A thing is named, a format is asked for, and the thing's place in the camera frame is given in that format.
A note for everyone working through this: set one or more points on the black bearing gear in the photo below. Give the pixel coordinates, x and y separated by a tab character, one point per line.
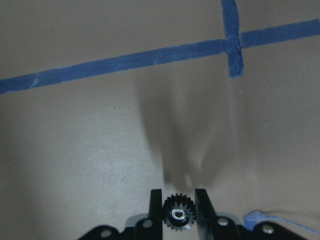
179	212

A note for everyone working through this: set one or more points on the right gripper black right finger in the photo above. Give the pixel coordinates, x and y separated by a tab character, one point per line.
205	214

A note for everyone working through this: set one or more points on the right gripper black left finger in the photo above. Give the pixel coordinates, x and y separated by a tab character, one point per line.
156	214

